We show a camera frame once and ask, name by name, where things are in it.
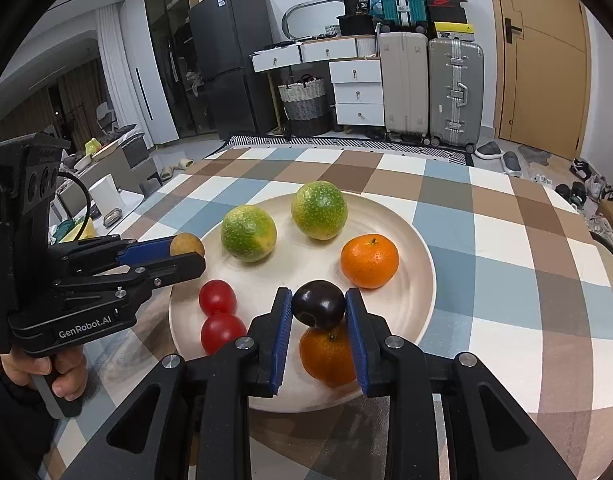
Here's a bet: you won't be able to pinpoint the person's left forearm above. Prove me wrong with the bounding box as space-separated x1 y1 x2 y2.
0 350 54 480

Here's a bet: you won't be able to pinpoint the pile of loose shoes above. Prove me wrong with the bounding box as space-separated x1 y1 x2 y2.
533 157 613 208

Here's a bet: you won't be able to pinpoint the woven laundry basket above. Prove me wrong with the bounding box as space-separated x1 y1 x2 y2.
278 75 332 137

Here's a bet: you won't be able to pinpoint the grey slippers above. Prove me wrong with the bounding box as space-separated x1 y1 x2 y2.
473 141 523 177

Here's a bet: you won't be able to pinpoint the dark purple plum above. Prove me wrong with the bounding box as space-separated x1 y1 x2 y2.
292 280 347 331

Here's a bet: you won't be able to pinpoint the person's left hand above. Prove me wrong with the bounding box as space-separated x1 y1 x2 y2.
1 346 87 401

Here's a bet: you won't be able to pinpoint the wooden door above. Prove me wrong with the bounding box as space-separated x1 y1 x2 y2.
486 0 589 161

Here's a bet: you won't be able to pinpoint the black refrigerator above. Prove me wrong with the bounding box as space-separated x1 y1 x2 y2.
188 0 277 141

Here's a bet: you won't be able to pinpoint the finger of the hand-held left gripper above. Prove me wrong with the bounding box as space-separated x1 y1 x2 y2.
94 252 207 301
61 235 180 277

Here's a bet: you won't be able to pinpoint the black cable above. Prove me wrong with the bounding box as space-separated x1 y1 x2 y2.
56 170 92 241

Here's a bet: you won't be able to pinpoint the beige slippers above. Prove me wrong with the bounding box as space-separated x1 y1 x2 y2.
159 157 194 181

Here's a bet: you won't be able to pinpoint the yellowish green citrus fruit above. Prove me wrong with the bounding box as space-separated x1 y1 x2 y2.
291 180 348 241

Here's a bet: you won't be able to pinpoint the dark glass wardrobe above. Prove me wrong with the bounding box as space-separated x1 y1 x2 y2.
141 0 207 141

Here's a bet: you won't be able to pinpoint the black storage box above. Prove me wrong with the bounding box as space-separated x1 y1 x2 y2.
336 14 376 36

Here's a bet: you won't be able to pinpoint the grey office chair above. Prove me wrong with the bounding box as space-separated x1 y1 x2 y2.
94 102 123 137

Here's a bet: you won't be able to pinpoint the cream round plate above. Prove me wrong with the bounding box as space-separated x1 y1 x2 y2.
168 191 437 412

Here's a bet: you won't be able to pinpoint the black white zigzag rug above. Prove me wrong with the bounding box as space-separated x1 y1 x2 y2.
226 135 474 167

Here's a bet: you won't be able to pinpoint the silver suitcase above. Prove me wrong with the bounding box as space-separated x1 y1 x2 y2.
427 37 485 153

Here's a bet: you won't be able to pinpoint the white drawer desk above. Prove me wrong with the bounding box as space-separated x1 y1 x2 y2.
250 35 386 133

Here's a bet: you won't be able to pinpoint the white curtain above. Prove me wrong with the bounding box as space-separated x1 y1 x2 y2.
96 5 154 148

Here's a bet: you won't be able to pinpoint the smooth brown longan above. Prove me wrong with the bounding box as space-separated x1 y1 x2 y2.
169 233 206 260

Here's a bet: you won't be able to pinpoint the checked tablecloth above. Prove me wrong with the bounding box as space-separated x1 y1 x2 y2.
41 146 613 480

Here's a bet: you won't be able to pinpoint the green mottled citrus fruit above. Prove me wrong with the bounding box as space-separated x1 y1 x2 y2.
221 205 278 263

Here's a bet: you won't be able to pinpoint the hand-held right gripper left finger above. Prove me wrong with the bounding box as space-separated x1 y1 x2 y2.
61 287 293 480

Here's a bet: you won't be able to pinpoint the red tomato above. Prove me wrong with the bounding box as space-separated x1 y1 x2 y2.
201 313 248 356
199 280 238 317

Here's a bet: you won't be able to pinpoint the yellow black shoe box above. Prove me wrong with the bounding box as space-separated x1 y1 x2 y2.
433 21 474 42

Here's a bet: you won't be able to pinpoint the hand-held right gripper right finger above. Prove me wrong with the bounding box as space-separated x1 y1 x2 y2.
345 287 577 480

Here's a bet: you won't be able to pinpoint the white square container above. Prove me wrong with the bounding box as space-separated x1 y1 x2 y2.
89 174 124 218

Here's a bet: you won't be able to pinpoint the oval metal frame mirror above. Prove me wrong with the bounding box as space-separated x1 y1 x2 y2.
281 1 344 41

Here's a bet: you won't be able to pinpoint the orange mandarin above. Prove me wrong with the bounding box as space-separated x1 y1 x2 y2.
341 234 400 290
299 325 369 387

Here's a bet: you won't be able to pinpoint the beige suitcase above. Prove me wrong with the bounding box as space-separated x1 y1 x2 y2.
377 31 431 143

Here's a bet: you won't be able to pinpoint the red black shoe box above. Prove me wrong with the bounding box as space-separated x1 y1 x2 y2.
426 0 469 23

